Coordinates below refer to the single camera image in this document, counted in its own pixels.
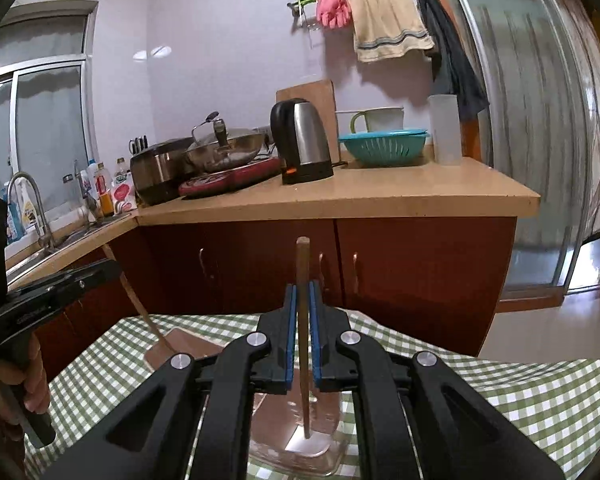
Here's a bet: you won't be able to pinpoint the wooden chopstick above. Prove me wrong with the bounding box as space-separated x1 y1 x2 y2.
295 237 314 441
102 244 177 357

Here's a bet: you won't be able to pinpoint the steel sink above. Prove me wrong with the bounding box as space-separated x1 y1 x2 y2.
5 224 107 287

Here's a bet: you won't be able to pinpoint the white detergent bottle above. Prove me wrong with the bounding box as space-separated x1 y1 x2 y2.
19 180 42 234

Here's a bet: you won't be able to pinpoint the translucent plastic container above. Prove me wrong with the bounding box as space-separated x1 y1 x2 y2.
427 93 464 166

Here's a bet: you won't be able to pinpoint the steel faucet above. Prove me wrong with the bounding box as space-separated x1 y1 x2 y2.
7 172 57 252

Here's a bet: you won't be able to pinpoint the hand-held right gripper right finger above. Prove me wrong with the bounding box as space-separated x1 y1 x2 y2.
308 282 566 480

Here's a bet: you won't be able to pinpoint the kitchen window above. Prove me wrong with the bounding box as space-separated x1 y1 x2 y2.
0 0 99 223

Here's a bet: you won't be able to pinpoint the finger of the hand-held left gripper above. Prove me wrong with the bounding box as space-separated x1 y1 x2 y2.
7 259 125 311

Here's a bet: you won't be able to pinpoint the steel electric kettle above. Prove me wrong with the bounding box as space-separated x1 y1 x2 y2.
270 99 335 186

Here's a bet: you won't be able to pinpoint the wooden cutting board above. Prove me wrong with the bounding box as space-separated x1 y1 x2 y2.
275 79 342 163

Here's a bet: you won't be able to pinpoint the pink rubber gloves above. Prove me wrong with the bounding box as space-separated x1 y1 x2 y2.
315 0 354 30

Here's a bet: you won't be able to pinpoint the black steel rice cooker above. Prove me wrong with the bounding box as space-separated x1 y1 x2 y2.
130 137 197 206

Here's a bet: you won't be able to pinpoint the teal plastic colander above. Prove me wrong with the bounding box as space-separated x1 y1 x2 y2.
338 128 431 169

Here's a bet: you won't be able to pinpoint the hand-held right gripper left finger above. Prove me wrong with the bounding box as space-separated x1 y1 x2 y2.
42 282 298 480

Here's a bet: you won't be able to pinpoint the white jug green handle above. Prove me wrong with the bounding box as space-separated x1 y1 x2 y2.
349 106 405 134

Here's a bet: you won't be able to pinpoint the steel wok lid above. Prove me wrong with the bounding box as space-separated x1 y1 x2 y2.
191 117 261 153

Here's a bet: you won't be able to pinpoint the metal towel rail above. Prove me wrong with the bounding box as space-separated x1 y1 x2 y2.
287 0 422 27

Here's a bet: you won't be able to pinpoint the brown kitchen counter cabinet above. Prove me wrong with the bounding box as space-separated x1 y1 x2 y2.
4 156 542 382

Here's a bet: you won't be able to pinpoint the green checked tablecloth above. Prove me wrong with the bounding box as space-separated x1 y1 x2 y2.
24 311 600 480

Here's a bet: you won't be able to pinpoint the sliding glass door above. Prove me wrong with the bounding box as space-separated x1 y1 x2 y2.
430 0 600 307

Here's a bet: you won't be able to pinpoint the red induction cooker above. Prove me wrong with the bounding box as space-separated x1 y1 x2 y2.
178 156 284 197

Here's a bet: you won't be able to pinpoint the beige towel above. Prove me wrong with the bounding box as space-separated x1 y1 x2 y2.
344 0 435 64

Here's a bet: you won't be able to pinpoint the person's left hand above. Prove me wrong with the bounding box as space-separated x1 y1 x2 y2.
0 335 52 442

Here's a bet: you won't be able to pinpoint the blue spray bottle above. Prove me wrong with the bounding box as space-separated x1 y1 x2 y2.
1 182 27 244

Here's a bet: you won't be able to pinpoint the clear glass dish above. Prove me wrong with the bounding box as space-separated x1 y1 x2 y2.
143 324 352 477

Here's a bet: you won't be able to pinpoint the dark grey cloth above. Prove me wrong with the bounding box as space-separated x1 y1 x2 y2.
413 0 491 122

